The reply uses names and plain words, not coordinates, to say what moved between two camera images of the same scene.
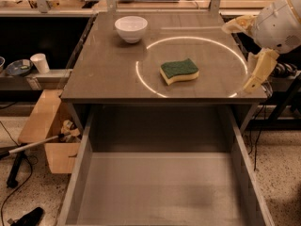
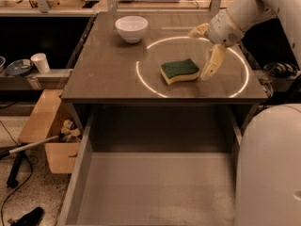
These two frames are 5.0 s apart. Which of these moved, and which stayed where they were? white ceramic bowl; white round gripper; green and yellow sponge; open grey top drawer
Moved: white round gripper
Stayed: green and yellow sponge; white ceramic bowl; open grey top drawer
